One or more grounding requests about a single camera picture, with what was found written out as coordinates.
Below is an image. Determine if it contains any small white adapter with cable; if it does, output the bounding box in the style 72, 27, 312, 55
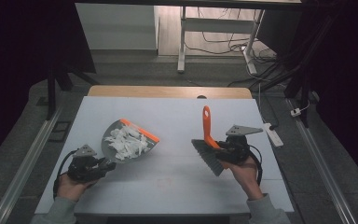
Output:
290, 100, 311, 119

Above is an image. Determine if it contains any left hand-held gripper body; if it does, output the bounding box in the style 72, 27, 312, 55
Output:
67, 144, 106, 183

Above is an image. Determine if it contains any white cabinet panel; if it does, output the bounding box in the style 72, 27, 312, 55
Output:
75, 3, 160, 51

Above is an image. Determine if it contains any brush with orange handle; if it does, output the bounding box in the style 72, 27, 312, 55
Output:
190, 105, 231, 177

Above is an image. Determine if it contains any black floor bracket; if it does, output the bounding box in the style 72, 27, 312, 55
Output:
48, 119, 73, 144

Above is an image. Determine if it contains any pile of white paper scraps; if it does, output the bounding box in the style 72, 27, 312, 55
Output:
103, 124, 152, 161

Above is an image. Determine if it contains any aluminium floor rail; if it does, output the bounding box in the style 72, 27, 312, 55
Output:
0, 106, 64, 224
284, 98, 358, 224

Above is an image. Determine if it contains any white desk frame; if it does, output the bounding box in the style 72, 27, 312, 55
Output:
176, 6, 266, 76

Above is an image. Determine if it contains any black metal stand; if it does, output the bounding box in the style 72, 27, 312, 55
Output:
250, 12, 335, 129
44, 60, 101, 122

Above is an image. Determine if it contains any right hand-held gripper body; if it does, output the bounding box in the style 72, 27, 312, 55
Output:
224, 124, 264, 165

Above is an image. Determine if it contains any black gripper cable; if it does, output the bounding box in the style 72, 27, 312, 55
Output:
247, 144, 264, 187
52, 149, 79, 201

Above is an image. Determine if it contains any bundle of floor cables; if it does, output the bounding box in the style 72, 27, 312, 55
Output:
185, 7, 281, 89

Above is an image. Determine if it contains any person's right hand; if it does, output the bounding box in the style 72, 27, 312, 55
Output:
221, 158, 264, 202

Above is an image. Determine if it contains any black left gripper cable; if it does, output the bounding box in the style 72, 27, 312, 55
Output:
52, 149, 79, 201

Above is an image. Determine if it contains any white foam board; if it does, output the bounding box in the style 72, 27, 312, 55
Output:
34, 95, 295, 216

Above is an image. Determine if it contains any white power strip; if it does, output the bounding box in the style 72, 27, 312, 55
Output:
263, 122, 284, 148

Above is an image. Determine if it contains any grey dustpan with orange edge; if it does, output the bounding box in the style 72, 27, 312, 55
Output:
101, 118, 161, 165

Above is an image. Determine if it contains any wooden table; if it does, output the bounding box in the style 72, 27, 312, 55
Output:
87, 85, 254, 100

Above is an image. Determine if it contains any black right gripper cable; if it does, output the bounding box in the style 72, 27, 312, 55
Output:
247, 144, 264, 187

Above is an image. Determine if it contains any person's left hand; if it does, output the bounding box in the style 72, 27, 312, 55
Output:
56, 172, 98, 203

